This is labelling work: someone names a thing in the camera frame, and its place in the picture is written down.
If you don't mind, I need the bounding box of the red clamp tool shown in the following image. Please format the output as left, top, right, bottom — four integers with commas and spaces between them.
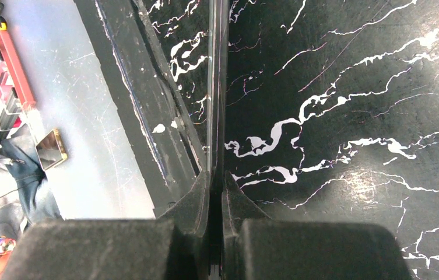
0, 2, 37, 109

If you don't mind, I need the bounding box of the gold smartphone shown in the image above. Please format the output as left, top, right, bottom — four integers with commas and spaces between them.
36, 128, 68, 171

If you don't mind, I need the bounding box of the person in jeans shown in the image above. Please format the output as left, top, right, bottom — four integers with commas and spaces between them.
0, 139, 62, 239

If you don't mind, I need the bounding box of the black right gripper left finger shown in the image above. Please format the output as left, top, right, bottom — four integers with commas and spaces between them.
2, 171, 210, 279

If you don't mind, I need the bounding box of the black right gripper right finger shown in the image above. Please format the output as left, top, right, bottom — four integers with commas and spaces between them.
221, 172, 411, 279

